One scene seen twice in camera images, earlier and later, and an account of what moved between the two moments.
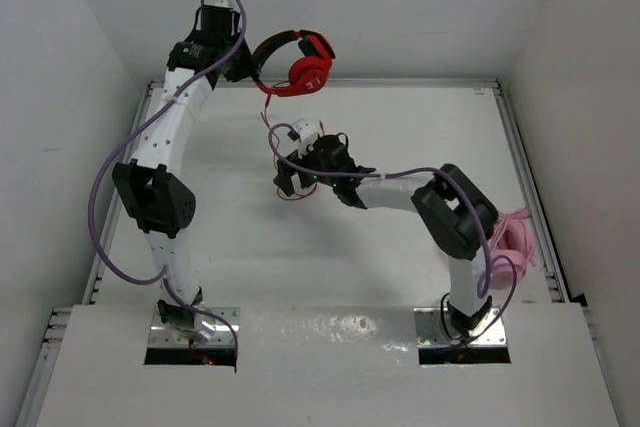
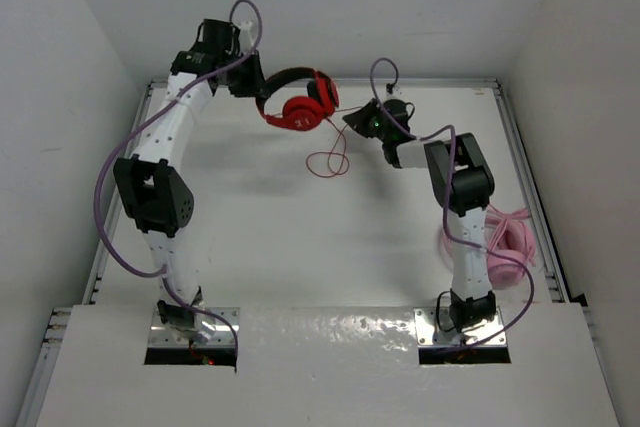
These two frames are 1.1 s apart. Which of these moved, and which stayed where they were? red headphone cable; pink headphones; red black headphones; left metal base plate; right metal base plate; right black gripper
Moved: red black headphones; red headphone cable; right black gripper
Stayed: pink headphones; left metal base plate; right metal base plate
